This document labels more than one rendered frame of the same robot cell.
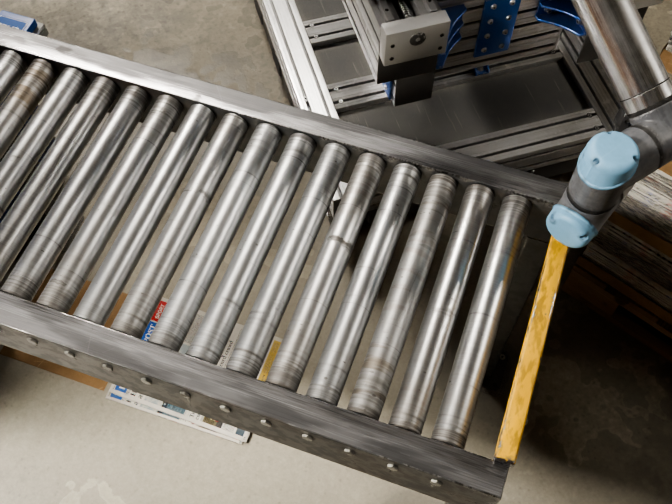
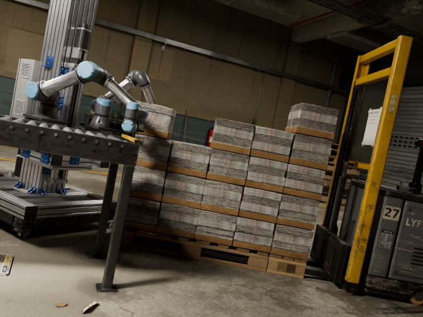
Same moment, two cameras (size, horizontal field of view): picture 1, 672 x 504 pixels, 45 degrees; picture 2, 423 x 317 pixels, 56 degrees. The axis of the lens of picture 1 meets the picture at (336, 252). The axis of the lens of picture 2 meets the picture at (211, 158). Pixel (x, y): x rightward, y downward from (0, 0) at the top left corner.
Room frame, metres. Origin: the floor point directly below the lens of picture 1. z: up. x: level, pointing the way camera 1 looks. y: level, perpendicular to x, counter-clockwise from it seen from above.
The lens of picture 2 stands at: (-1.57, 0.89, 0.91)
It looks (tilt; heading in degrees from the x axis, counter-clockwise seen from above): 3 degrees down; 318
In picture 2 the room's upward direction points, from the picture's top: 11 degrees clockwise
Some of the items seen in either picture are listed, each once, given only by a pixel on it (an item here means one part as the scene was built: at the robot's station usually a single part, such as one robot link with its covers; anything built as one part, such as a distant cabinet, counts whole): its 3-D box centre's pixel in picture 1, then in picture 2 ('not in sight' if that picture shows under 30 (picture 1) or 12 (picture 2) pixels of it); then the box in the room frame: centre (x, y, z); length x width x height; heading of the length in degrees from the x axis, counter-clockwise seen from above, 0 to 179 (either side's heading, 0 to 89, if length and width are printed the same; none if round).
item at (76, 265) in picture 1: (114, 199); not in sight; (0.75, 0.38, 0.77); 0.47 x 0.05 x 0.05; 160
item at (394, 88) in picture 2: not in sight; (377, 161); (-0.24, -1.86, 0.97); 0.09 x 0.09 x 1.75; 51
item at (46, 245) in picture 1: (81, 189); not in sight; (0.77, 0.44, 0.77); 0.47 x 0.05 x 0.05; 160
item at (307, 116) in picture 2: not in sight; (296, 188); (0.29, -1.73, 0.65); 0.39 x 0.30 x 1.29; 141
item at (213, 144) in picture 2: not in sight; (228, 147); (0.66, -1.28, 0.86); 0.38 x 0.29 x 0.04; 140
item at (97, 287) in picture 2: not in sight; (106, 287); (0.28, -0.21, 0.01); 0.14 x 0.13 x 0.01; 160
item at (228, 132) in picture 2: not in sight; (231, 136); (0.66, -1.28, 0.95); 0.38 x 0.29 x 0.23; 140
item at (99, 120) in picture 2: not in sight; (100, 120); (1.48, -0.58, 0.87); 0.15 x 0.15 x 0.10
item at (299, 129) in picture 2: not in sight; (296, 190); (0.29, -1.73, 0.63); 0.38 x 0.29 x 0.97; 141
